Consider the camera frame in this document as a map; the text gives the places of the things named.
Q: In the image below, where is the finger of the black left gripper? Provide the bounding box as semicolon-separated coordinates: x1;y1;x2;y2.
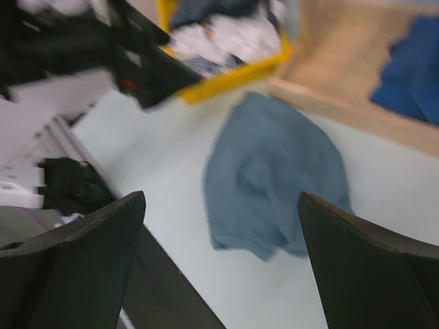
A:
119;1;170;46
113;46;202;110

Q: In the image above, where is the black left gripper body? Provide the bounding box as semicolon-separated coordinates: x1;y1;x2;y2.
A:
1;1;144;96

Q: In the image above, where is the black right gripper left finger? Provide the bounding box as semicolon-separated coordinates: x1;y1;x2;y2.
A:
1;191;146;328

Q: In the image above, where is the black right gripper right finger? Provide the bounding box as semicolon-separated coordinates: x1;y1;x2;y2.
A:
297;193;438;328

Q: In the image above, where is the grey-blue tank top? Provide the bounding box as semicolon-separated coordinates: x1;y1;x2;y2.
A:
204;92;351;261

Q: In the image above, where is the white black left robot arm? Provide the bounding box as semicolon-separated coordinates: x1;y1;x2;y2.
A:
1;1;202;216

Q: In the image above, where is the royal blue tank top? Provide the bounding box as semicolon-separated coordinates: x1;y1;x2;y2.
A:
369;16;438;125

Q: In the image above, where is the yellow plastic tray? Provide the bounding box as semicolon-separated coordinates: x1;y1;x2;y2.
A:
156;1;292;103

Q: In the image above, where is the dark blue printed shirt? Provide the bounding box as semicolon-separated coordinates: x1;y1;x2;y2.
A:
169;0;279;30

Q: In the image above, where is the blue white striped garment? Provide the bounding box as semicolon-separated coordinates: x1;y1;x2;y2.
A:
182;53;247;79

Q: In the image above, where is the wooden clothes rack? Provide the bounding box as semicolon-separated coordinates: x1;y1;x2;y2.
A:
269;1;438;157

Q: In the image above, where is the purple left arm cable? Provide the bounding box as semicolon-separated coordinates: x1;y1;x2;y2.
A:
27;208;49;232

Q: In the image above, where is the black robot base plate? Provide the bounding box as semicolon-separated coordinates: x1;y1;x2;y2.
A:
123;227;224;329

